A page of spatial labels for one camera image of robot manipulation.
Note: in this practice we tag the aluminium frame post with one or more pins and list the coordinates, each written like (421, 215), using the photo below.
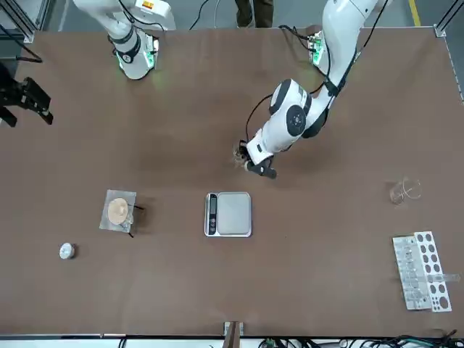
(233, 337)

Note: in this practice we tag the person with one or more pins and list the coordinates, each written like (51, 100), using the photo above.
(261, 12)

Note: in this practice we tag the aluminium corner post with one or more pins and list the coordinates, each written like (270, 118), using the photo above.
(29, 21)
(444, 25)

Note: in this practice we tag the small white round cap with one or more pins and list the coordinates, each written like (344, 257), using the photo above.
(66, 251)

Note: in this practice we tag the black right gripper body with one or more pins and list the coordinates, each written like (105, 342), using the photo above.
(12, 92)

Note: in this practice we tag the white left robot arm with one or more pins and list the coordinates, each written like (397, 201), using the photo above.
(340, 54)

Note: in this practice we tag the small glass beaker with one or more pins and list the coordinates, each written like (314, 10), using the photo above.
(237, 161)

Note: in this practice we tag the silver digital balance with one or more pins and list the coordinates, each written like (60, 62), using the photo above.
(233, 214)

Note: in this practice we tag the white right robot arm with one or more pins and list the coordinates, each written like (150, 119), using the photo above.
(130, 47)

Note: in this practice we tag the beige ceramic dish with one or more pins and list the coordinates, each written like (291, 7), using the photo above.
(117, 210)

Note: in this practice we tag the large glass beaker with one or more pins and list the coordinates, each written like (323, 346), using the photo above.
(397, 197)

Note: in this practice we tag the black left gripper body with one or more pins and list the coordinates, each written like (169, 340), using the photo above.
(264, 167)

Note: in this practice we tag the glass test tube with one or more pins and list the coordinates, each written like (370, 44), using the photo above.
(451, 277)

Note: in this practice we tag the white test tube rack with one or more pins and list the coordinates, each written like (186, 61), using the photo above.
(398, 246)

